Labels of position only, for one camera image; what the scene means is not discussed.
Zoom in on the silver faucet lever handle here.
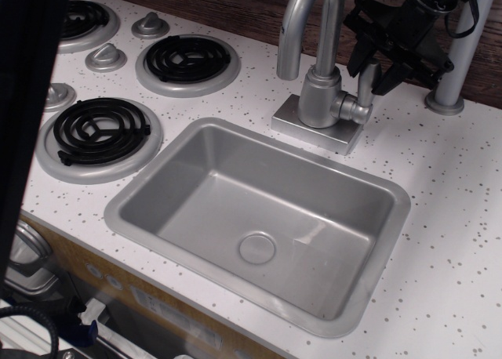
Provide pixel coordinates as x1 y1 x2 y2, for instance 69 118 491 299
330 58 381 125

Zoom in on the dark blurred foreground object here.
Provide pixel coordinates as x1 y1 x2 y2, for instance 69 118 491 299
1 0 69 273

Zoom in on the black coil burner back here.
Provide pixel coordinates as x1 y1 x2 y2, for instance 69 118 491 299
58 0 120 54

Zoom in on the grey stove knob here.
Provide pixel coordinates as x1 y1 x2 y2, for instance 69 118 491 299
85 43 127 73
131 12 169 39
44 83 76 112

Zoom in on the grey stove knob back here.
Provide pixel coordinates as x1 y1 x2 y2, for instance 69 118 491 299
131 12 169 39

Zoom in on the black cable lower left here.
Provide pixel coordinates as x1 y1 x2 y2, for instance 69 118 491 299
0 302 60 359

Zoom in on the grey plastic sink basin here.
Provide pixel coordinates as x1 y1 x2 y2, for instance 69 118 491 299
104 118 411 339

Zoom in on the black coil burner front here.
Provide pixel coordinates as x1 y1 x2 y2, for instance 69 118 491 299
35 97 163 184

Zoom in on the grey oven dial knob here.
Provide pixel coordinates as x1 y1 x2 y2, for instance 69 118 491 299
9 219 52 277

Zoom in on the black coil burner middle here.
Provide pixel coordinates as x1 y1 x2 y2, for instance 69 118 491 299
135 34 241 98

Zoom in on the grey stove knob middle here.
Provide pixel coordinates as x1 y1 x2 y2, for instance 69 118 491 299
85 43 127 73

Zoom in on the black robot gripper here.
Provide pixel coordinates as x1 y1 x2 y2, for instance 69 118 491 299
344 0 454 96

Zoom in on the grey stove knob front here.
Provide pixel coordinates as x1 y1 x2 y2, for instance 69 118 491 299
44 83 76 112

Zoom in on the grey vertical support pole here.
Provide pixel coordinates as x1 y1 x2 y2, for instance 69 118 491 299
425 0 494 116

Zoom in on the silver curved toy faucet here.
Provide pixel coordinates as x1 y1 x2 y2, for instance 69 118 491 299
271 0 368 156

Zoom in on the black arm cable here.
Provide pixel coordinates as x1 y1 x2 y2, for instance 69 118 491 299
445 0 482 39

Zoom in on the black coil burner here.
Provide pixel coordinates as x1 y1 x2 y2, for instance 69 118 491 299
35 97 163 184
58 0 120 54
135 34 241 98

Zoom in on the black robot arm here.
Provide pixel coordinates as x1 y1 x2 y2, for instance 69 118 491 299
344 0 480 96

